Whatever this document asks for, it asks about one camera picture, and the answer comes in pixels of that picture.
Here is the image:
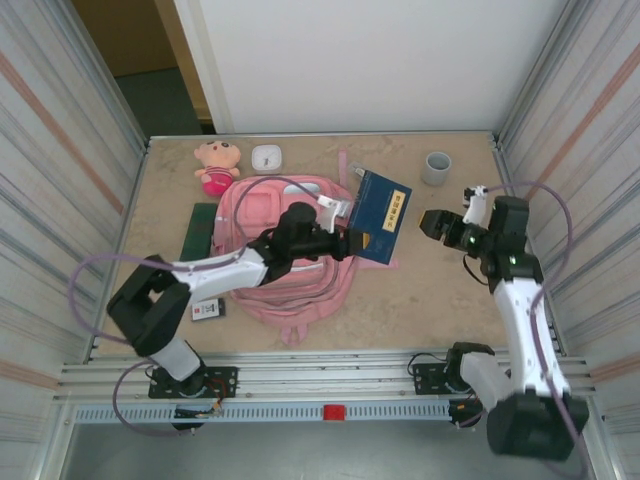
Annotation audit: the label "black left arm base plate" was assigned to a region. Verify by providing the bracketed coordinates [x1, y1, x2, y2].
[149, 365, 240, 400]

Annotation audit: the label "dark blue book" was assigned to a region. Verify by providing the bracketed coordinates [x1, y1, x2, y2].
[347, 169, 414, 266]

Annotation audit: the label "small black white card box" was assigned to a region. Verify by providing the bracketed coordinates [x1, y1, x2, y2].
[189, 298, 229, 321]

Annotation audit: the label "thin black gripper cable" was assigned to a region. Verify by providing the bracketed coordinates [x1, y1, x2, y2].
[462, 252, 494, 287]

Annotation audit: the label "wide aluminium base rail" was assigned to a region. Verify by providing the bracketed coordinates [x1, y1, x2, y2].
[59, 349, 599, 401]

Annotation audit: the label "aluminium table edge rail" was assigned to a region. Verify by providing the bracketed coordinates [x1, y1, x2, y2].
[147, 130, 501, 142]
[89, 139, 151, 359]
[492, 133, 569, 359]

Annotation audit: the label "grey cup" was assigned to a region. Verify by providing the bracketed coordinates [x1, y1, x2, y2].
[421, 151, 454, 187]

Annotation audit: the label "dark green notebook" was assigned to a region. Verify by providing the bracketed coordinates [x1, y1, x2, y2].
[180, 202, 219, 261]

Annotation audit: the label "thin red black wires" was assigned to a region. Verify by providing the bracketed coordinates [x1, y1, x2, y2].
[449, 382, 489, 429]
[207, 379, 236, 416]

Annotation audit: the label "white square clock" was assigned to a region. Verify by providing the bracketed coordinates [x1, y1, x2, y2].
[250, 144, 284, 175]

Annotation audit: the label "translucent corrugated side panel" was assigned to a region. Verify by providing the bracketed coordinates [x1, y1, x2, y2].
[499, 0, 640, 480]
[0, 0, 146, 480]

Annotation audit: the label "grey slotted cable duct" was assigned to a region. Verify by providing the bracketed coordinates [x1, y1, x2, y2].
[72, 403, 454, 424]

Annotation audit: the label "pink student backpack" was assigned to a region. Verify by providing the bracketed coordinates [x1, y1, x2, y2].
[209, 148, 401, 346]

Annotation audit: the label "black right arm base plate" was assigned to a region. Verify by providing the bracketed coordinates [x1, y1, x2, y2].
[410, 360, 501, 396]

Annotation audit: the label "brown wooden door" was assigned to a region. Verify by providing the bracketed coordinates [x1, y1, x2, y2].
[69, 0, 214, 122]

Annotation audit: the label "pink plush doll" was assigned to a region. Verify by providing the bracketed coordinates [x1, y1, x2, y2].
[193, 141, 244, 197]

